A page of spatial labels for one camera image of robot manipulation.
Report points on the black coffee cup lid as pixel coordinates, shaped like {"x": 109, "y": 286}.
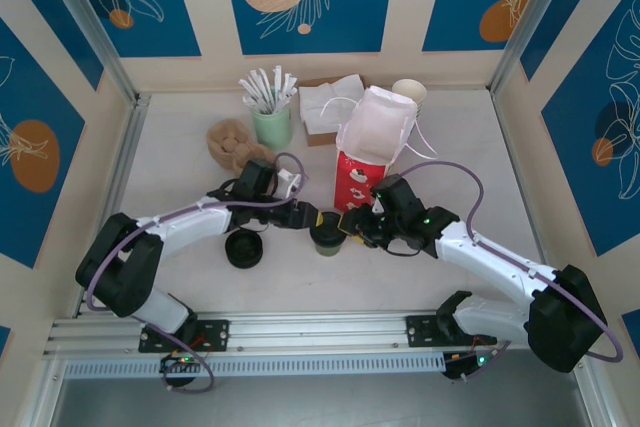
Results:
{"x": 327, "y": 227}

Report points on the green takeout coffee cup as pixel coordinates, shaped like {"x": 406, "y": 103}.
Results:
{"x": 327, "y": 248}

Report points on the red white printed paper bag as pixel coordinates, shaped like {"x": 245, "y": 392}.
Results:
{"x": 375, "y": 127}

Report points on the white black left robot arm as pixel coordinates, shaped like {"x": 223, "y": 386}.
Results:
{"x": 190, "y": 227}

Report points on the beige pulp cup carrier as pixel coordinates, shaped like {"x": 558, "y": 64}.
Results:
{"x": 227, "y": 142}

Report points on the mint green straw holder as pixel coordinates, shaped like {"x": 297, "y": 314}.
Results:
{"x": 272, "y": 129}

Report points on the stack of black cup lids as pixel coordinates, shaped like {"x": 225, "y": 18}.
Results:
{"x": 243, "y": 249}

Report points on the white paper-wrapped straw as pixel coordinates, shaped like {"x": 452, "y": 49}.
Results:
{"x": 285, "y": 89}
{"x": 259, "y": 87}
{"x": 249, "y": 92}
{"x": 292, "y": 89}
{"x": 266, "y": 89}
{"x": 276, "y": 84}

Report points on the nested white paper cup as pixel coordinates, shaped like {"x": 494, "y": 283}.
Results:
{"x": 420, "y": 110}
{"x": 409, "y": 89}
{"x": 421, "y": 103}

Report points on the white paper napkin stack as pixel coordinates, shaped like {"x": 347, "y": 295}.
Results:
{"x": 320, "y": 102}

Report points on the small controller circuit board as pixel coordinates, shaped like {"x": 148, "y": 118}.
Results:
{"x": 472, "y": 362}
{"x": 180, "y": 362}

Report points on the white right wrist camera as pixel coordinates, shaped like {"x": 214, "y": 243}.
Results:
{"x": 378, "y": 206}

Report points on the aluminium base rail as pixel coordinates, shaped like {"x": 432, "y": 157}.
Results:
{"x": 320, "y": 332}

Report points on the aluminium side rail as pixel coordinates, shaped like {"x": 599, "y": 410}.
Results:
{"x": 122, "y": 167}

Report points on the aluminium frame post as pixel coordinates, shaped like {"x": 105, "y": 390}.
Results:
{"x": 96, "y": 32}
{"x": 533, "y": 22}

